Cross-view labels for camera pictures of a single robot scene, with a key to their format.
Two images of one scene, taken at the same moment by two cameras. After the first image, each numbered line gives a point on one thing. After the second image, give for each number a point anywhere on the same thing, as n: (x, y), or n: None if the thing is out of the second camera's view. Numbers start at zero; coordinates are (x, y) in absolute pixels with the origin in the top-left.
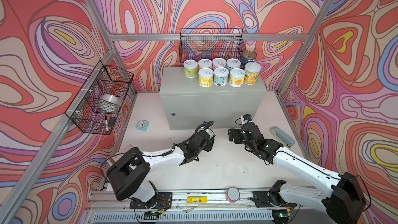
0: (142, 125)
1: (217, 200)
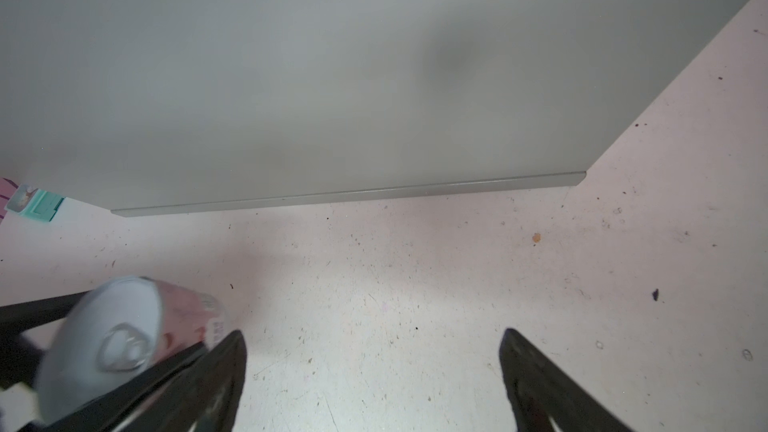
0: (34, 202)
1: None
